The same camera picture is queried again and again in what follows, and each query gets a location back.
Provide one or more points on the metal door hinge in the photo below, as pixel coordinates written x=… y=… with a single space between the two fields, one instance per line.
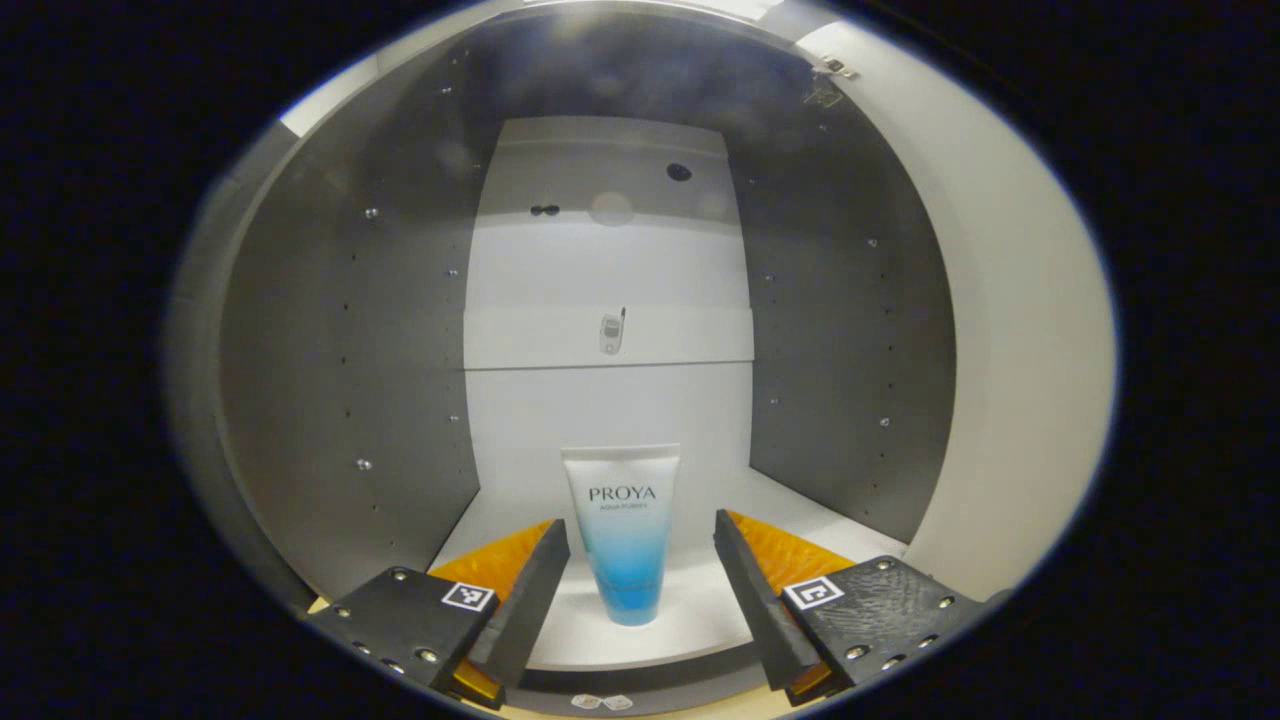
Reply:
x=835 y=68

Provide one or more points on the white and blue bottle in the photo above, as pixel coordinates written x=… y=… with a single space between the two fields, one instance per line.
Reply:
x=622 y=540

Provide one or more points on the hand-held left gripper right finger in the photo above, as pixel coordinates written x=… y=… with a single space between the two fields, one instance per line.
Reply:
x=760 y=610

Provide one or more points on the dark grey cabinet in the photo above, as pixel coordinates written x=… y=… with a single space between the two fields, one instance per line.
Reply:
x=350 y=350

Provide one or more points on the white cabinet shelf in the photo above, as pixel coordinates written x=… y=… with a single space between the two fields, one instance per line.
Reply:
x=690 y=610

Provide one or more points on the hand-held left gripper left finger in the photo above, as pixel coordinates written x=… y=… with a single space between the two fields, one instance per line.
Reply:
x=530 y=610

